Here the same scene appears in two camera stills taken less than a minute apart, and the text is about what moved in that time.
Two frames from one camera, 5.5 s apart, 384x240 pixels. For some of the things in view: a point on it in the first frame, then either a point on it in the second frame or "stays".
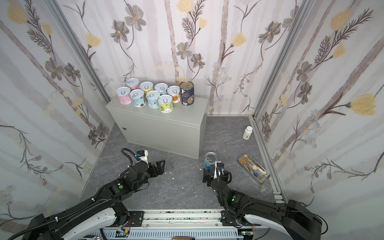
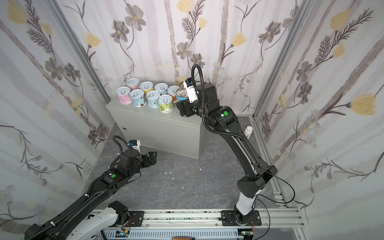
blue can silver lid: [210, 158] to [182, 92]
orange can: [175, 92] stays
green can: [165, 103] stays
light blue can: [161, 87] stays
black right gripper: [210, 175] to [183, 108]
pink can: [123, 93] stays
